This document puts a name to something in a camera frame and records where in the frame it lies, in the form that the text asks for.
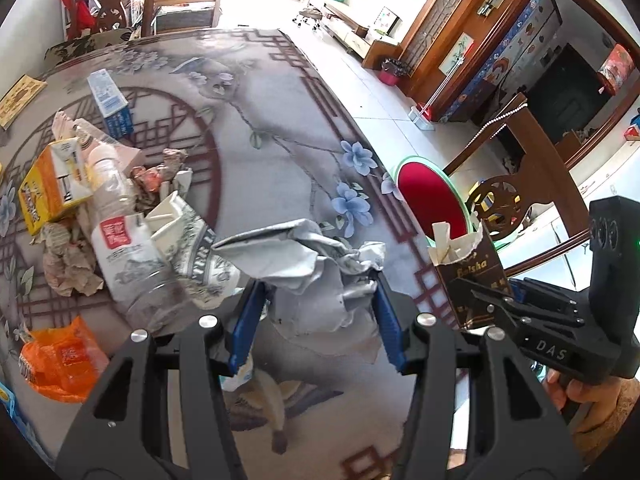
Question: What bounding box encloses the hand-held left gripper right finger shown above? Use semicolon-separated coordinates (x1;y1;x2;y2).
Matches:
370;270;586;480

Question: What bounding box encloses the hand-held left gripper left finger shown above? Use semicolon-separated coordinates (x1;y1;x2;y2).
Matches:
54;279;273;480

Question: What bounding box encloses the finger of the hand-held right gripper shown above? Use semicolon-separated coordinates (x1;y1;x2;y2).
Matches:
449;278;581;333
509;276;588;321

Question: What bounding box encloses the dark brown cigarette pack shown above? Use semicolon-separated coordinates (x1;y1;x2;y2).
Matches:
427;220;513;333

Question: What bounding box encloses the grey paper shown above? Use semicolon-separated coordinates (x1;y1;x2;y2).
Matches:
212;217;388;366

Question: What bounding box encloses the red bin with green rim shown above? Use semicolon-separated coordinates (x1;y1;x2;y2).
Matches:
395;156;496;261

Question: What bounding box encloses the red printed paper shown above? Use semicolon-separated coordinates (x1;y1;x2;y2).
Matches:
131;162;168;211

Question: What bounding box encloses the yellow cardboard box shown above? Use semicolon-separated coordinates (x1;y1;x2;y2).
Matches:
18;137;93;237

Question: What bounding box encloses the person's right hand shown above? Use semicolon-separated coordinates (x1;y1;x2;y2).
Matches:
547;370;628;435

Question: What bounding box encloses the crumpled banknote print paper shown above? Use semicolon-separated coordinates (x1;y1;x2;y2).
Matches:
145;190;241;311

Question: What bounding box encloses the carved wooden chair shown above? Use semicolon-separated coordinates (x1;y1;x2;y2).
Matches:
442;92;591;281

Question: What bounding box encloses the clear plastic bottle red label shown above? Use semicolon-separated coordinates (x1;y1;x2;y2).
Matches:
82;142;201;333

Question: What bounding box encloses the crumpled newspaper ball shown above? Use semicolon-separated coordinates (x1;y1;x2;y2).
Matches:
160;147;193;201

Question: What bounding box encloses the orange plastic bag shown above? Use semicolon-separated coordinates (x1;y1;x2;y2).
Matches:
19;316;111;403

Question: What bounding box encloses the large crumpled beige newspaper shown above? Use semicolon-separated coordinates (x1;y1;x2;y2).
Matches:
41;220;106;297

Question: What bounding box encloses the white mop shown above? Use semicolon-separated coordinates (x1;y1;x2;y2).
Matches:
407;57;461;131

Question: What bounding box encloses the red patterned box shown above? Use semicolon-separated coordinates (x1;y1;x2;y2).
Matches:
597;42;637;97

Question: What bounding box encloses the floral printed tablecloth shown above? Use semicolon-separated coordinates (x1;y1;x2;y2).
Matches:
0;27;461;480

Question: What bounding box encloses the small red waste basket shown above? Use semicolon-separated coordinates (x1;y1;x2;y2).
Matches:
378;57;411;86

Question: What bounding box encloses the blue patterned curtain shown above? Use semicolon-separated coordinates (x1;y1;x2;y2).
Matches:
440;0;563;123

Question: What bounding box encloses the blue and white box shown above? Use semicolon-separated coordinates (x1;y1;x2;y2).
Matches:
86;68;135;137

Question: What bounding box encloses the pink carton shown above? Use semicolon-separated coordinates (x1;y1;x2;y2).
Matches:
52;110;146;171

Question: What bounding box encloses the wooden lattice partition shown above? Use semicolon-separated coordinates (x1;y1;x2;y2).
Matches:
400;0;541;101

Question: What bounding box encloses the framed picture board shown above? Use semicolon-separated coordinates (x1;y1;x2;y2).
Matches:
372;6;401;31

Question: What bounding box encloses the low light cabinet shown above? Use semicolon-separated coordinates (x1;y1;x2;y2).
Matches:
320;0;401;56

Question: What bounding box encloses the swivel stool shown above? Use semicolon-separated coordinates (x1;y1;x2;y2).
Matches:
292;5;326;33

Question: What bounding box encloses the white rack with magazines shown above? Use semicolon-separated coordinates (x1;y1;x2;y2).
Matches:
122;0;151;28

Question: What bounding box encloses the wooden chair with floral seat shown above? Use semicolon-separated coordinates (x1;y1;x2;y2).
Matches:
42;0;166;68

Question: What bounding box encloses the white bead string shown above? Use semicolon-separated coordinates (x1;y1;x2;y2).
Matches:
470;102;530;148

